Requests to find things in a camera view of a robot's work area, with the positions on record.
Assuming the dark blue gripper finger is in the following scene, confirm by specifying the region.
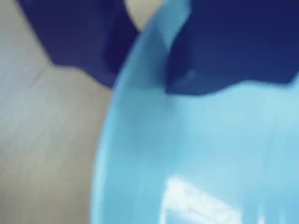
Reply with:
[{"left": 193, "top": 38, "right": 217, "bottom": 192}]
[
  {"left": 164, "top": 0, "right": 299, "bottom": 95},
  {"left": 16, "top": 0, "right": 141, "bottom": 89}
]

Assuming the light green plastic bowl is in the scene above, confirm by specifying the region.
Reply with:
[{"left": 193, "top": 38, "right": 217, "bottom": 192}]
[{"left": 88, "top": 0, "right": 299, "bottom": 224}]

